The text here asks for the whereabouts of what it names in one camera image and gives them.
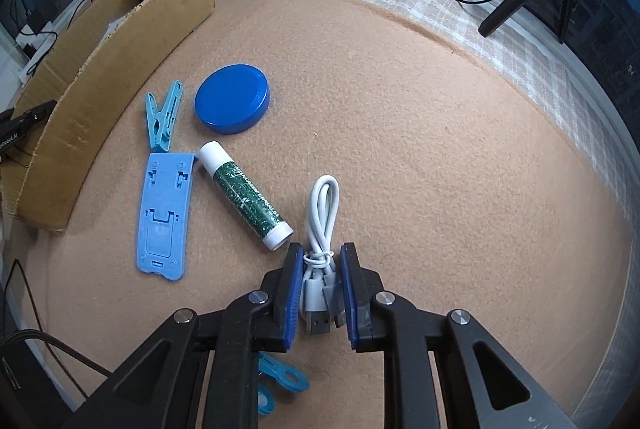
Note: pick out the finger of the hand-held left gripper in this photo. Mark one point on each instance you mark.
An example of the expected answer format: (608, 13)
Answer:
(30, 115)

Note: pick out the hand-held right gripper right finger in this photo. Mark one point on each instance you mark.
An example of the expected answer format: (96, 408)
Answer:
(350, 294)

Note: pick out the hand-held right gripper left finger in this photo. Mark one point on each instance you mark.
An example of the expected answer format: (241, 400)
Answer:
(292, 299)

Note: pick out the cardboard box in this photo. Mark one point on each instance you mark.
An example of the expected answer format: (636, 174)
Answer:
(100, 99)

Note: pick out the light blue clothespin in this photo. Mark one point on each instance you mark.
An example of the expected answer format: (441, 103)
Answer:
(280, 371)
(160, 129)

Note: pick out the green white glue stick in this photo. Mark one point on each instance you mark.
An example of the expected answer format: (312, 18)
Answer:
(245, 196)

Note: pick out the blue folding phone stand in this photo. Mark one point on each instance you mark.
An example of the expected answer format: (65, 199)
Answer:
(162, 239)

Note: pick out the blue round lid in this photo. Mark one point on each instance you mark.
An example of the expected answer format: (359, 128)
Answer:
(230, 96)

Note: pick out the white power strip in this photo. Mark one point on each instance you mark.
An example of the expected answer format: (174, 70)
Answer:
(37, 41)

